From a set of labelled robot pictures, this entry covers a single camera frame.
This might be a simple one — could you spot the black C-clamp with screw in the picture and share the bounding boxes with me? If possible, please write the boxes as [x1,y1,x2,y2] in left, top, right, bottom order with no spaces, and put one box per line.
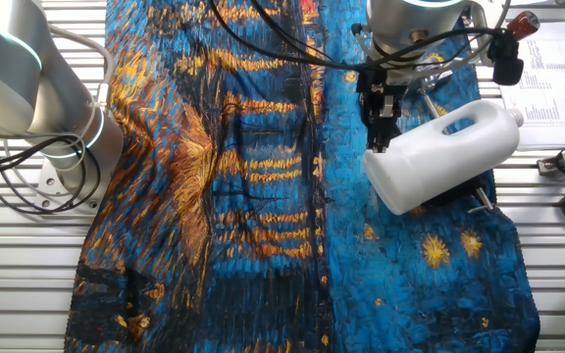
[358,73,497,215]

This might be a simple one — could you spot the blue starry night cloth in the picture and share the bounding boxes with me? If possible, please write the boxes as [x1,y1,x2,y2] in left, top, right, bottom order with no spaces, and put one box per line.
[64,0,542,353]

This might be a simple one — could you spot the printed table paper sheet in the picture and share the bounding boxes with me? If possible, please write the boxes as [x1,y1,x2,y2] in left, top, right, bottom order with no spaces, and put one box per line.
[497,22,565,151]

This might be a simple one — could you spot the thick grey robot cable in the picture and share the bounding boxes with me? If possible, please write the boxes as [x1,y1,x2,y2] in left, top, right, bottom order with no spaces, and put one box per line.
[46,23,116,107]

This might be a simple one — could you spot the white plastic jug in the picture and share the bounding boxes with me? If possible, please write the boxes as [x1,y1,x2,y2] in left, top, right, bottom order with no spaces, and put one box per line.
[363,99,526,217]

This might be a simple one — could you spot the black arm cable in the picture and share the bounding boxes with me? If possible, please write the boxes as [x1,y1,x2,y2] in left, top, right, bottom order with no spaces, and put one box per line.
[207,0,507,71]
[248,0,335,61]

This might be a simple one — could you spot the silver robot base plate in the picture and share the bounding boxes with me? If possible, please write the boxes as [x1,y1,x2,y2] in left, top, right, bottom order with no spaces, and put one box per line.
[31,156,102,217]

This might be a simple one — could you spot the silver lever base bracket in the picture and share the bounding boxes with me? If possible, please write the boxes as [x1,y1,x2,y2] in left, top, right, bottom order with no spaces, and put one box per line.
[417,71,455,94]

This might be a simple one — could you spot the black base cable loop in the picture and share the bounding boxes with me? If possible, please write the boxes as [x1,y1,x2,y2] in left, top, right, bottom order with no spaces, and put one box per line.
[0,135,103,216]

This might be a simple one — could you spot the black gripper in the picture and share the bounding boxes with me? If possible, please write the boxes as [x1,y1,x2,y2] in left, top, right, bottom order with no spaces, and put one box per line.
[355,67,411,154]

